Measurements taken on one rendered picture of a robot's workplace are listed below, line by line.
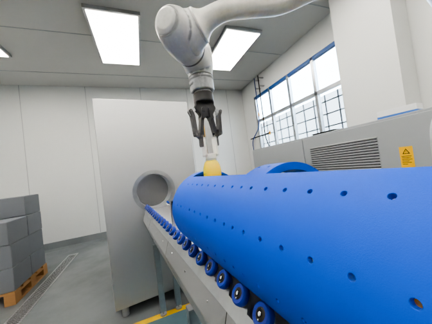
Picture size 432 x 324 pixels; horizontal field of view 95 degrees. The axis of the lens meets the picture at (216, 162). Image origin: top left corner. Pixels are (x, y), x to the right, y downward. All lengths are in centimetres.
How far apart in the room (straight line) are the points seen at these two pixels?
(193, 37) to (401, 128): 159
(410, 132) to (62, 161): 537
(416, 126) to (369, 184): 162
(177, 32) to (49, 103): 506
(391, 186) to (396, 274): 8
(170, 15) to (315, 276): 61
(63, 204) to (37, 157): 107
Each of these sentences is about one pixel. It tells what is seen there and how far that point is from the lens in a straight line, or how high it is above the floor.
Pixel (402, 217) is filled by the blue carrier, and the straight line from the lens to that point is 23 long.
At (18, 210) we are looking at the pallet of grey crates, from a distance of 373.
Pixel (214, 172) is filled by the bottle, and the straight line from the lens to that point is 70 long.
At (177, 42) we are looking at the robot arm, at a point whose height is 159.
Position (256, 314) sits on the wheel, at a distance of 47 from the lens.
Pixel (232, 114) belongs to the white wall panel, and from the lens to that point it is 583.
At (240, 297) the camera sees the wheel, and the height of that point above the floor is 97.
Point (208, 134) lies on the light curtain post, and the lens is 149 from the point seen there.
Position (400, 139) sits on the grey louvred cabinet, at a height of 127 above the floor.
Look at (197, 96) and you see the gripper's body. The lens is 75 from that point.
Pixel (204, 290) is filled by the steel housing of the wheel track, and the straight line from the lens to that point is 69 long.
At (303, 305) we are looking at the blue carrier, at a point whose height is 108.
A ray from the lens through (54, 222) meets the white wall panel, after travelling 537.
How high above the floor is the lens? 124
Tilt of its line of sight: 2 degrees up
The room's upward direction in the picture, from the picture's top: 7 degrees counter-clockwise
